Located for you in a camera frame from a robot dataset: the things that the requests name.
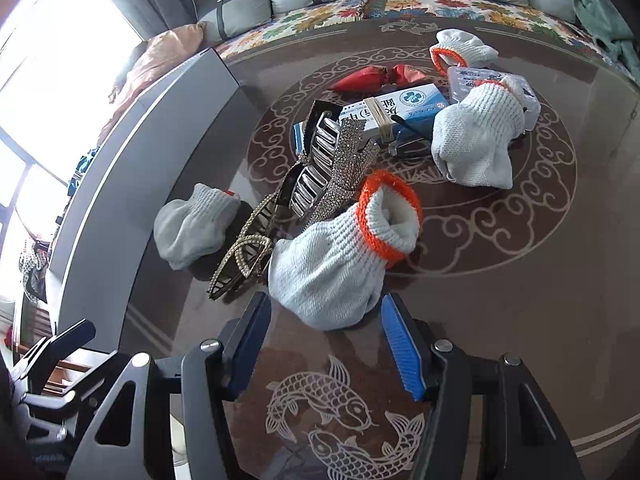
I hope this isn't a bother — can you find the red foil packet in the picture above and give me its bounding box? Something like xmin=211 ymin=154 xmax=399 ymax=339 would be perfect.
xmin=329 ymin=64 xmax=427 ymax=93

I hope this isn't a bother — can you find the white cardboard box tray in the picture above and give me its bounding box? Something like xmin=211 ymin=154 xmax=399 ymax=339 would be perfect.
xmin=46 ymin=49 xmax=239 ymax=352

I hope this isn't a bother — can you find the blue white ointment box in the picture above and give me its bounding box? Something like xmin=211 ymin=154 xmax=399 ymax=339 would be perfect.
xmin=292 ymin=84 xmax=448 ymax=158

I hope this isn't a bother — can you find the floral sofa cover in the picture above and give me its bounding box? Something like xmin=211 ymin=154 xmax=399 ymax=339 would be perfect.
xmin=215 ymin=0 xmax=639 ymax=81

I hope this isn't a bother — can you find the silver rhinestone hair claw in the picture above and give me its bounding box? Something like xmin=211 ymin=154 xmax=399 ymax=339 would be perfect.
xmin=276 ymin=100 xmax=380 ymax=226

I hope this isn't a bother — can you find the pink blanket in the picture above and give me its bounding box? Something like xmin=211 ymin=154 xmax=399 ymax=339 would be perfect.
xmin=96 ymin=24 xmax=205 ymax=146

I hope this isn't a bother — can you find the white glove orange cuff front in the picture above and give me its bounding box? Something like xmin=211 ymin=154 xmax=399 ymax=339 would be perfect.
xmin=268 ymin=170 xmax=423 ymax=332

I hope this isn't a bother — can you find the green cloth on sofa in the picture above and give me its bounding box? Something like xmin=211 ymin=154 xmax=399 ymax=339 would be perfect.
xmin=573 ymin=0 xmax=639 ymax=82

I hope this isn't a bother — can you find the grey cushion far left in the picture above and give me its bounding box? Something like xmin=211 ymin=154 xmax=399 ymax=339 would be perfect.
xmin=198 ymin=0 xmax=272 ymax=47

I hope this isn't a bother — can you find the white glove orange cuff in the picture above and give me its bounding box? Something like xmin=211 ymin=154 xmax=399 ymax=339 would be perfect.
xmin=430 ymin=28 xmax=499 ymax=76
xmin=268 ymin=170 xmax=423 ymax=332

